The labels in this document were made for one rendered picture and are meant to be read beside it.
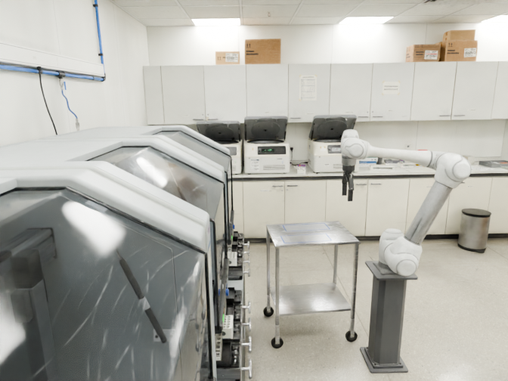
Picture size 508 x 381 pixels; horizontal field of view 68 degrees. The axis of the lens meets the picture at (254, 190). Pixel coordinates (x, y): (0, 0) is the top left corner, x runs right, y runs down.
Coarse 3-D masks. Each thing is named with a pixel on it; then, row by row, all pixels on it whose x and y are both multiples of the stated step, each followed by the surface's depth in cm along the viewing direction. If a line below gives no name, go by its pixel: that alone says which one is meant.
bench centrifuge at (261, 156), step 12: (252, 120) 457; (264, 120) 458; (276, 120) 453; (252, 132) 481; (264, 132) 482; (276, 132) 483; (252, 144) 453; (264, 144) 453; (276, 144) 453; (288, 144) 454; (252, 156) 448; (264, 156) 449; (276, 156) 449; (288, 156) 450; (252, 168) 452; (264, 168) 452; (276, 168) 453; (288, 168) 453
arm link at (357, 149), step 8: (344, 144) 214; (352, 144) 204; (360, 144) 203; (368, 144) 208; (344, 152) 215; (352, 152) 204; (360, 152) 203; (368, 152) 208; (376, 152) 209; (384, 152) 210; (392, 152) 214; (400, 152) 218; (408, 152) 221; (416, 152) 222; (424, 152) 221; (408, 160) 223; (416, 160) 222; (424, 160) 220
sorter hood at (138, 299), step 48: (48, 192) 93; (0, 240) 66; (48, 240) 73; (96, 240) 81; (144, 240) 92; (0, 288) 56; (48, 288) 61; (96, 288) 67; (144, 288) 74; (192, 288) 82; (0, 336) 49; (48, 336) 53; (96, 336) 57; (144, 336) 62; (192, 336) 76
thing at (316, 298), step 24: (288, 240) 265; (312, 240) 265; (336, 240) 264; (336, 264) 312; (288, 288) 308; (312, 288) 307; (336, 288) 307; (264, 312) 316; (288, 312) 273; (312, 312) 275
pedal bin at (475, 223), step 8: (464, 216) 443; (472, 216) 435; (480, 216) 433; (488, 216) 433; (464, 224) 444; (472, 224) 436; (480, 224) 433; (488, 224) 436; (464, 232) 445; (472, 232) 438; (480, 232) 435; (464, 240) 446; (472, 240) 440; (480, 240) 437; (464, 248) 447; (472, 248) 441; (480, 248) 440
